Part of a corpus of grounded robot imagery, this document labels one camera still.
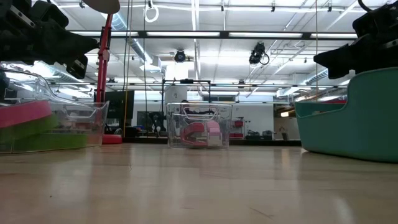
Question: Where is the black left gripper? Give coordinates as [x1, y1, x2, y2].
[0, 0, 100, 80]

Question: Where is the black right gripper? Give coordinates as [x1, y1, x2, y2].
[312, 0, 398, 80]

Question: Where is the pink tape roll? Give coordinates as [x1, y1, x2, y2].
[0, 99, 53, 129]

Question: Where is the pink stapler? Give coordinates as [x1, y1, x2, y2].
[205, 120, 223, 147]

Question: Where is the red desk lamp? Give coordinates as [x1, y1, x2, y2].
[82, 0, 124, 146]

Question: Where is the black monitor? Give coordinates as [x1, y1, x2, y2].
[104, 90, 135, 119]

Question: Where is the teal plastic bin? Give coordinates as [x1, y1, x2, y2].
[294, 67, 398, 164]

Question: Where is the clear plastic bin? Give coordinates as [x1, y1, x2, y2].
[166, 102, 233, 149]
[0, 68, 110, 155]

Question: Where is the thin hanging cord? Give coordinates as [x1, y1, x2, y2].
[315, 0, 319, 101]

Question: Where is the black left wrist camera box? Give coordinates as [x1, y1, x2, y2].
[30, 0, 70, 29]

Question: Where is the yellow hanging cable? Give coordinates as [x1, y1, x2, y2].
[123, 0, 134, 138]

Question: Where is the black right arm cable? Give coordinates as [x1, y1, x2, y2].
[357, 0, 374, 12]

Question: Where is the thin black hanging cable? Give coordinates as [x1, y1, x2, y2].
[142, 0, 149, 125]

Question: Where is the white hanging ring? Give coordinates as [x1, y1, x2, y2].
[143, 4, 160, 24]

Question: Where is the black camera with cable loop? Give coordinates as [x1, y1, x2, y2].
[248, 42, 271, 66]

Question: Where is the small black round camera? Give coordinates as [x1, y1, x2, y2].
[173, 49, 187, 63]

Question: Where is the black metal frame stand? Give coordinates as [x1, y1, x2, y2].
[160, 78, 212, 105]

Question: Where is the black overhead frame beam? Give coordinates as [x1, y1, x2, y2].
[67, 30, 358, 40]

